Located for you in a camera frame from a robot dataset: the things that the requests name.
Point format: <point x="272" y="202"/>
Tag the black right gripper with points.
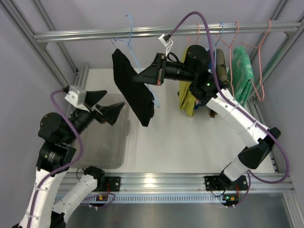
<point x="160" y="69"/>

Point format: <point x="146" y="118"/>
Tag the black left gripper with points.
<point x="95" y="110"/>

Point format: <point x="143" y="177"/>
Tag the black trousers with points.
<point x="138" y="96"/>

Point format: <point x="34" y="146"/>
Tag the light blue wire hanger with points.
<point x="128" y="43"/>

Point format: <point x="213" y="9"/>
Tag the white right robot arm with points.
<point x="258" y="139"/>

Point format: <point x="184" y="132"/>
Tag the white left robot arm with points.
<point x="62" y="148"/>

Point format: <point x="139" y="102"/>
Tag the yellow-green trousers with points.
<point x="186" y="100"/>

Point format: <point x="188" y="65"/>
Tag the pink hanger under yellow trousers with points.
<point x="194" y="39"/>

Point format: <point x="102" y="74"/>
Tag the pink hanger under camouflage shorts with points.
<point x="230" y="46"/>

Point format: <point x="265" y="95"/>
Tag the blue hanger under patterned shorts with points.
<point x="216" y="40"/>

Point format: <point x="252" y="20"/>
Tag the green tie-dye trousers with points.
<point x="242" y="74"/>

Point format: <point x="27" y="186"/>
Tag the pink hanger under green trousers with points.
<point x="258" y="47"/>

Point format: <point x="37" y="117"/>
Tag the clear plastic bin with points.
<point x="104" y="145"/>

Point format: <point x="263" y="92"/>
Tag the blue patterned shorts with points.
<point x="204" y="83"/>

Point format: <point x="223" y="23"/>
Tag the camouflage shorts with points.
<point x="221" y="69"/>

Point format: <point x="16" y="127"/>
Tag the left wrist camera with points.
<point x="76" y="97"/>

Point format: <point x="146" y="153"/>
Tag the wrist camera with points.
<point x="167" y="42"/>
<point x="76" y="97"/>

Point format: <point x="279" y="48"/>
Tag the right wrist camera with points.
<point x="167" y="42"/>

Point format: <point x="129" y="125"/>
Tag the aluminium hanging rail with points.
<point x="147" y="32"/>

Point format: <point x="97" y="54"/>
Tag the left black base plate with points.
<point x="111" y="184"/>

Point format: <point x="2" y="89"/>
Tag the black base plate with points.
<point x="221" y="183"/>
<point x="111" y="184"/>

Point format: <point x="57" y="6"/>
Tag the slotted cable duct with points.
<point x="156" y="198"/>

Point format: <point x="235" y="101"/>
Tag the aluminium corner bracket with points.
<point x="254" y="99"/>

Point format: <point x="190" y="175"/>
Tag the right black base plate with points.
<point x="221" y="183"/>

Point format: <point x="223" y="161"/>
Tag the front aluminium rail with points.
<point x="193" y="183"/>

